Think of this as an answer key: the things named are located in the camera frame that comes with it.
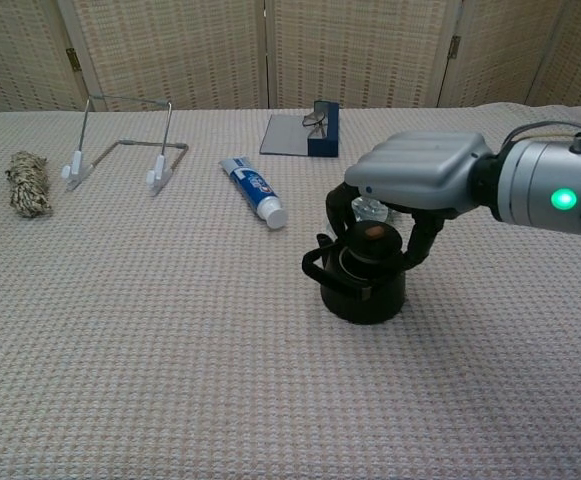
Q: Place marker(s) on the woven bamboo folding screen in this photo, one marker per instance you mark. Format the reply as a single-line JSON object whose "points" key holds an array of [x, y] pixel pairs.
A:
{"points": [[195, 50]]}

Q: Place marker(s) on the pink waffle tablecloth with fringe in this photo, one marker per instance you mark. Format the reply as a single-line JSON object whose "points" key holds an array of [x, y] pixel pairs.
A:
{"points": [[170, 350]]}

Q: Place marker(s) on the open blue glasses case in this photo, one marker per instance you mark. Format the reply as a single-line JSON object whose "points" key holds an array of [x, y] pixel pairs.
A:
{"points": [[287, 135]]}

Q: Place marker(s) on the blue white toothpaste tube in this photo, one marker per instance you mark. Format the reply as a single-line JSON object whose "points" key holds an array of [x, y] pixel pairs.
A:
{"points": [[252, 187]]}

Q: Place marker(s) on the thin-framed eyeglasses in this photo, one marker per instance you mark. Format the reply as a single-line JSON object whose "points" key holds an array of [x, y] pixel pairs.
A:
{"points": [[315, 120]]}

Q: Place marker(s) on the black teapot lid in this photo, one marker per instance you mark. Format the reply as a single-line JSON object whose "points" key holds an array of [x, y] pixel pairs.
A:
{"points": [[375, 245]]}

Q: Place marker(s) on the clear plastic water bottle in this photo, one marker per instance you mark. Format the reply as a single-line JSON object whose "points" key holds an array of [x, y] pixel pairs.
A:
{"points": [[370, 210]]}

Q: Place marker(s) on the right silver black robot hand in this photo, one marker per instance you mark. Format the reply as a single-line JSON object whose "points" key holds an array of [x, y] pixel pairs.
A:
{"points": [[420, 167]]}

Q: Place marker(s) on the black cast iron teapot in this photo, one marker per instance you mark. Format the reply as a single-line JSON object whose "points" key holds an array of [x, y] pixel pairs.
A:
{"points": [[365, 300]]}

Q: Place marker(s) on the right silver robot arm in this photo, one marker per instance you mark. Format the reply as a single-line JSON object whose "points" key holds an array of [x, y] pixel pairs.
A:
{"points": [[545, 185]]}

